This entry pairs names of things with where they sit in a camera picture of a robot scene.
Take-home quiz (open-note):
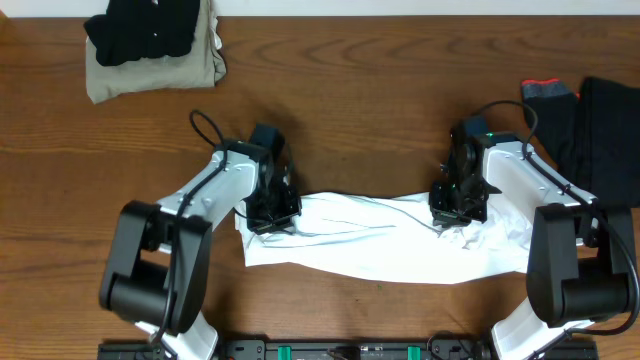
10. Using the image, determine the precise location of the white t-shirt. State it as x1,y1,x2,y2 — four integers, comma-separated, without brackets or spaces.
235,192,532,284

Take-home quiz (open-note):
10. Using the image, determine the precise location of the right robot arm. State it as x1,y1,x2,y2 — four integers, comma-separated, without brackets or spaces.
429,130,639,359

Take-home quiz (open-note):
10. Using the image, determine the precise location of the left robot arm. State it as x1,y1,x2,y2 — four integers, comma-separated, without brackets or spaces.
97,140,301,359

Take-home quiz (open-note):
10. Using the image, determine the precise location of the black garment with red trim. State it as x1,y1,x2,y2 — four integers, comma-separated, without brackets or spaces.
521,78,579,181

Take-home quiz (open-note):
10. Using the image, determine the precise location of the folded khaki garment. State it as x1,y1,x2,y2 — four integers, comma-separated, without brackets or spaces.
85,0,227,104

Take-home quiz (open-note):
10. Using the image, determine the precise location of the black garment right edge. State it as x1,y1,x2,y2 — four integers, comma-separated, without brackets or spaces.
574,77,639,208

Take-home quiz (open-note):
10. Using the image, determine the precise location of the folded black garment on stack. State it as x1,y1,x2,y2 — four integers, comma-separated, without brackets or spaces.
84,0,200,67

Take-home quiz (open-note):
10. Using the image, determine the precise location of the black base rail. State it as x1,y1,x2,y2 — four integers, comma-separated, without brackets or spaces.
96,336,600,360

